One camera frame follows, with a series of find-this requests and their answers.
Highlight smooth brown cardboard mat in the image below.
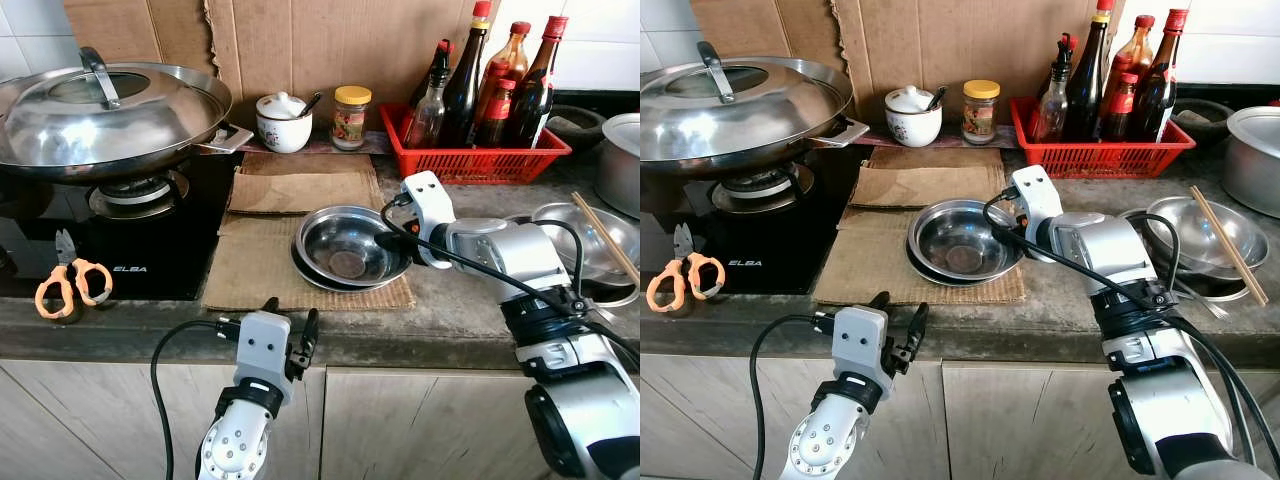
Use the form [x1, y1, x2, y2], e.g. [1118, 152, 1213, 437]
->
[850, 146, 1009, 209]
[227, 152, 387, 216]

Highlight steel wok lid glass centre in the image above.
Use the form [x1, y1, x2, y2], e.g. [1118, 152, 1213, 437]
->
[640, 40, 856, 166]
[0, 46, 234, 169]

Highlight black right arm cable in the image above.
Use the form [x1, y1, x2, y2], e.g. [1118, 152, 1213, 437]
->
[379, 192, 641, 373]
[982, 186, 1280, 471]

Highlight steel bowl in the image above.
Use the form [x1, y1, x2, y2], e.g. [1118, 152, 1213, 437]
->
[1145, 196, 1271, 279]
[530, 201, 641, 283]

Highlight ribbed brown cardboard mat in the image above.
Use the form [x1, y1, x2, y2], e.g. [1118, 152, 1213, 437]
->
[199, 212, 417, 312]
[812, 205, 1028, 306]

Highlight steel fork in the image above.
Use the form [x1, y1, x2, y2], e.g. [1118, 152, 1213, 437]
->
[1170, 278, 1233, 323]

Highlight clear glass bottle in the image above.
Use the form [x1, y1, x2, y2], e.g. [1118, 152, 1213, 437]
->
[404, 68, 448, 150]
[1032, 62, 1071, 143]

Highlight dark labelled bottle red cap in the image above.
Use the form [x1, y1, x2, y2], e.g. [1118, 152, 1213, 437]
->
[503, 15, 570, 150]
[1130, 8, 1191, 143]

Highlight wide steel plate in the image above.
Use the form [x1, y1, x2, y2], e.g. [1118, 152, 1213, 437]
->
[1118, 208, 1273, 305]
[291, 225, 413, 295]
[905, 220, 1023, 289]
[505, 212, 641, 311]

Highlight black gas stove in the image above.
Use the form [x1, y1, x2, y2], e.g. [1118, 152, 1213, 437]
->
[0, 150, 243, 303]
[640, 148, 873, 301]

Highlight dark stone mortar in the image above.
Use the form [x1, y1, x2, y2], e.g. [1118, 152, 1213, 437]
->
[545, 104, 608, 154]
[1170, 97, 1236, 149]

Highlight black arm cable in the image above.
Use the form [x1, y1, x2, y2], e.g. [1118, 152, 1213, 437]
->
[379, 192, 641, 373]
[149, 318, 241, 480]
[982, 186, 1280, 471]
[747, 313, 837, 480]

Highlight brown sauce bottle red cap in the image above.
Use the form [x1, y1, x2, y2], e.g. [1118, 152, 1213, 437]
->
[1105, 14, 1157, 101]
[478, 21, 532, 111]

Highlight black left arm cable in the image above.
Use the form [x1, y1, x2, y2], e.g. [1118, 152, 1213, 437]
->
[149, 318, 241, 480]
[747, 313, 837, 480]

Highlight tall dark bottle red cap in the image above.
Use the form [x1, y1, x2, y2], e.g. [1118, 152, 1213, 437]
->
[440, 0, 494, 149]
[1065, 0, 1117, 141]

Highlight deep steel plate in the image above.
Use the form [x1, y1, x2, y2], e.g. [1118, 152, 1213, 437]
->
[908, 198, 1026, 283]
[296, 204, 414, 287]

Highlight red plastic basket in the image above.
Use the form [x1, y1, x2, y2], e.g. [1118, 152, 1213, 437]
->
[1009, 96, 1198, 181]
[379, 102, 574, 187]

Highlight steel pot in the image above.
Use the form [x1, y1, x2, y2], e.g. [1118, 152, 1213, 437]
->
[1222, 104, 1280, 219]
[596, 111, 641, 220]

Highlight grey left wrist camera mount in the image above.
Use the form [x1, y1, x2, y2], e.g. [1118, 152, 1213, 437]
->
[831, 304, 892, 387]
[234, 309, 294, 389]

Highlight glass jar yellow lid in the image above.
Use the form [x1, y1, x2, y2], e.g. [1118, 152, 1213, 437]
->
[962, 79, 1002, 146]
[331, 85, 373, 152]

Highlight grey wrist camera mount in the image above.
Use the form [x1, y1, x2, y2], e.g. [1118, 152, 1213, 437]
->
[831, 304, 892, 387]
[399, 169, 457, 269]
[1009, 164, 1065, 253]
[234, 309, 294, 389]

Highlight orange handled scissors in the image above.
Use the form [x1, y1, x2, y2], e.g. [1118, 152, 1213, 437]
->
[646, 222, 727, 315]
[34, 229, 114, 323]

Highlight small bottle red cap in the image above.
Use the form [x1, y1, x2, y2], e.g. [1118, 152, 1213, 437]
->
[474, 78, 517, 149]
[1098, 72, 1141, 141]

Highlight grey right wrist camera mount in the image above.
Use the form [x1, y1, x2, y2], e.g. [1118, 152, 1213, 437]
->
[399, 169, 457, 269]
[1009, 164, 1065, 253]

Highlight white ceramic condiment jar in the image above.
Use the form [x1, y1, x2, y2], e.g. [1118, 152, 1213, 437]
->
[884, 85, 944, 149]
[255, 91, 314, 155]

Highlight large brown cardboard sheet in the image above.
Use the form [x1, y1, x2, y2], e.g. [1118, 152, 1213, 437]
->
[62, 0, 501, 129]

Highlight black topped bottle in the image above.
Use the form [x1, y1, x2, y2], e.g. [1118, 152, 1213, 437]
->
[1052, 32, 1081, 76]
[425, 38, 457, 81]

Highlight steel wok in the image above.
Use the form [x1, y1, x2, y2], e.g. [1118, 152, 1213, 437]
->
[0, 122, 255, 185]
[640, 116, 871, 183]

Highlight light wood cabinet door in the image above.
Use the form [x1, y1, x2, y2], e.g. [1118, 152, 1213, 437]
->
[321, 366, 541, 480]
[0, 358, 314, 480]
[640, 356, 937, 480]
[942, 360, 1280, 480]

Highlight wooden chopstick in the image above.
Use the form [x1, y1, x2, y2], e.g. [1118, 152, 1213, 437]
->
[575, 191, 641, 281]
[1193, 185, 1269, 300]
[571, 194, 637, 288]
[1188, 189, 1262, 306]

